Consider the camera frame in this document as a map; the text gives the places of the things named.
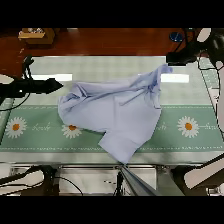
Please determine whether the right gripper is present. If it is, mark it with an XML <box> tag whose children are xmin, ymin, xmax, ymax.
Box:
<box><xmin>165</xmin><ymin>50</ymin><xmax>198</xmax><ymax>67</ymax></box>

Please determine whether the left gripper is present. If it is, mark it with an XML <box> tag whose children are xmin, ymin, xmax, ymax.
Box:
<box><xmin>29</xmin><ymin>78</ymin><xmax>56</xmax><ymax>95</ymax></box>

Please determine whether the light blue shirt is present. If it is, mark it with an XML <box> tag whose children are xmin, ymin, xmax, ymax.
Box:
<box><xmin>57</xmin><ymin>63</ymin><xmax>174</xmax><ymax>165</ymax></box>

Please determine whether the black cable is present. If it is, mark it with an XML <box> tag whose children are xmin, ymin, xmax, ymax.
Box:
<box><xmin>0</xmin><ymin>93</ymin><xmax>32</xmax><ymax>112</ymax></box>
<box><xmin>54</xmin><ymin>176</ymin><xmax>85</xmax><ymax>197</ymax></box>

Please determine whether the silver frame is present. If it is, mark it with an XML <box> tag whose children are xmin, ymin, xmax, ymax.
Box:
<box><xmin>0</xmin><ymin>152</ymin><xmax>224</xmax><ymax>197</ymax></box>

